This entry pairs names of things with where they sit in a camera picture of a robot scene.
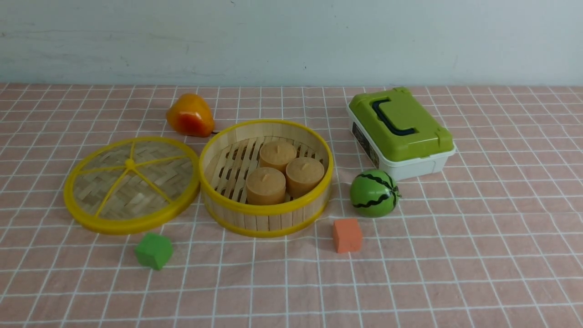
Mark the woven bamboo steamer lid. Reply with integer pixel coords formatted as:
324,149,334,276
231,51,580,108
64,137,200,235

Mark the bamboo steamer basket yellow rim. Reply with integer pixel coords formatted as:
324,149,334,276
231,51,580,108
199,120,334,237

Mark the tan steamed bun back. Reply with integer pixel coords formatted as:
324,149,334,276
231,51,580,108
260,140,297,174

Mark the tan steamed bun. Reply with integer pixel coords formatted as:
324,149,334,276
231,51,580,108
285,157,325,199
245,167,286,205
260,140,297,174

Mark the tan steamed bun right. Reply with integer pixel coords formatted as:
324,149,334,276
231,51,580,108
285,157,325,199

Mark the tan steamed bun front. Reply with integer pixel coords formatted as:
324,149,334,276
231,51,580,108
245,167,286,205

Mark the green toy watermelon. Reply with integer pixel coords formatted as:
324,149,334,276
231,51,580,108
350,169,402,218

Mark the orange wooden cube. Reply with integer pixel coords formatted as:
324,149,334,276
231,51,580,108
332,218,363,254

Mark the green lidded white box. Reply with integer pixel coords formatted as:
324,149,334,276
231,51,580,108
347,87,457,181

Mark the orange toy pear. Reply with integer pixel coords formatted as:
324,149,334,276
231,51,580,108
166,93,215,138

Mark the green wooden cube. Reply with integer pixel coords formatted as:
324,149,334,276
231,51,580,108
134,232,174,271

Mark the pink checkered tablecloth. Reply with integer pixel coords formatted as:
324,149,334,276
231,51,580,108
0,83,583,328

